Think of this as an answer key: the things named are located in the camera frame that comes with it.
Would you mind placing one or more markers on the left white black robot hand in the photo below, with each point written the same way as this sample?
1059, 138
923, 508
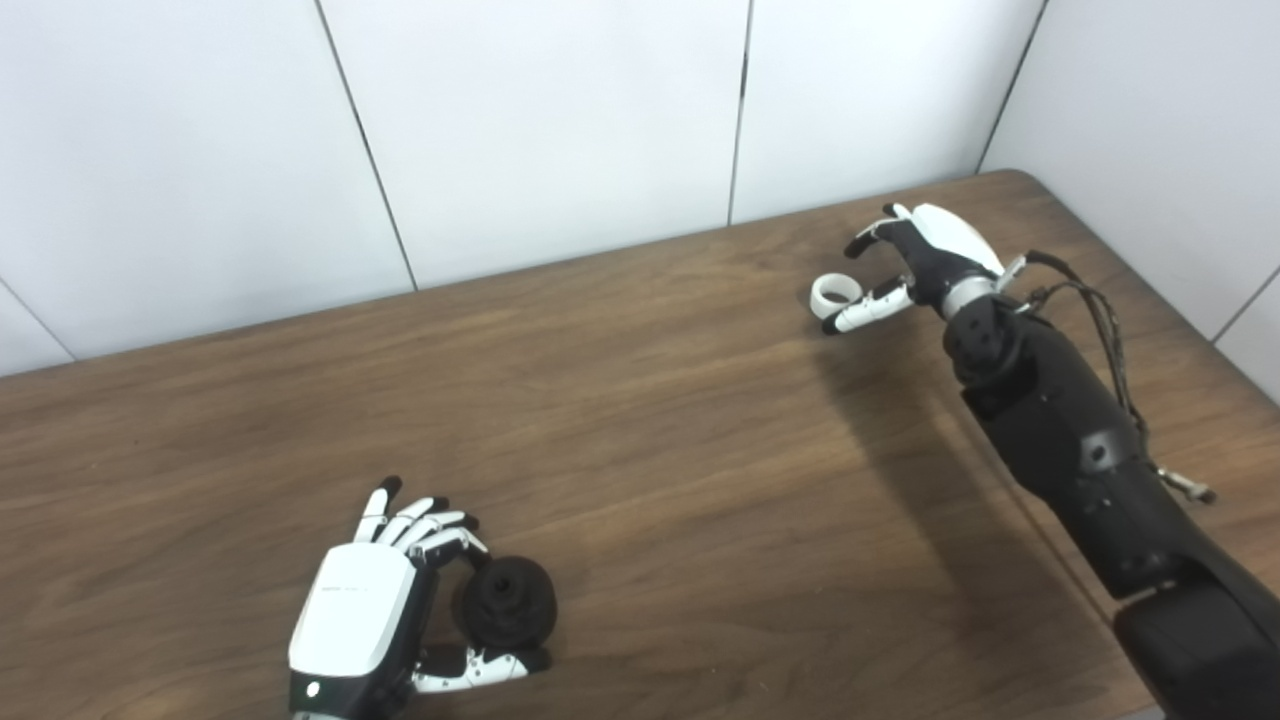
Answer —
350, 610

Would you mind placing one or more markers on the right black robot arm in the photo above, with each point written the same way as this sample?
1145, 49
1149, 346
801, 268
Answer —
1080, 440

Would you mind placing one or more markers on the round black plastic part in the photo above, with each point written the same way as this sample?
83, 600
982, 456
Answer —
505, 605

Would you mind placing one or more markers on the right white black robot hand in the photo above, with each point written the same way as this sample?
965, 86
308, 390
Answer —
950, 240

